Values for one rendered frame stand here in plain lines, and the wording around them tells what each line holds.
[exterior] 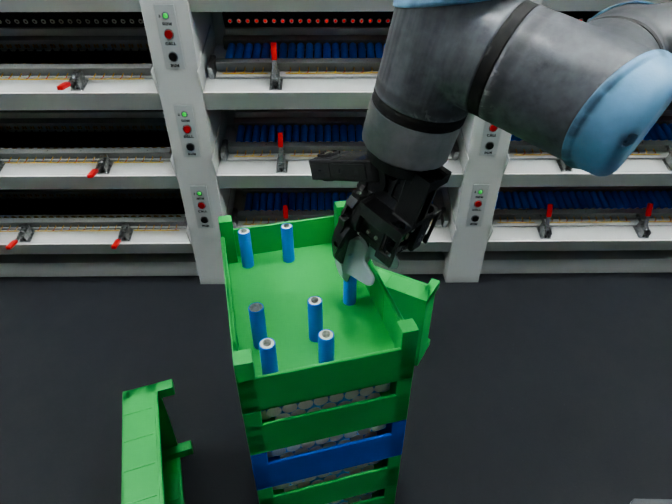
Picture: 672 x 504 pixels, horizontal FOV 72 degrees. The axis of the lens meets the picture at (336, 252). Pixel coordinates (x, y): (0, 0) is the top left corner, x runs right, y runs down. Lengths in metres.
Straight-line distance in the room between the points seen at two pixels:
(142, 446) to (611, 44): 0.75
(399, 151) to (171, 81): 0.76
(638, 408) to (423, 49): 0.98
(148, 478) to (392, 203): 0.52
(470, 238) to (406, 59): 0.93
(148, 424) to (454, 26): 0.69
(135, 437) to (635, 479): 0.88
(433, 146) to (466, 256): 0.91
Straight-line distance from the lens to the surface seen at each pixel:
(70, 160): 1.34
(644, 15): 0.51
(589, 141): 0.37
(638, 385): 1.27
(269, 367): 0.53
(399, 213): 0.49
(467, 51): 0.38
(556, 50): 0.38
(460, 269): 1.35
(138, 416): 0.84
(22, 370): 1.32
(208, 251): 1.30
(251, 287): 0.69
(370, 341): 0.61
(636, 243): 1.50
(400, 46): 0.41
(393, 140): 0.43
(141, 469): 0.79
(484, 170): 1.20
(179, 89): 1.12
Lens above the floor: 0.84
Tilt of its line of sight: 35 degrees down
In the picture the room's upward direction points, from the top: straight up
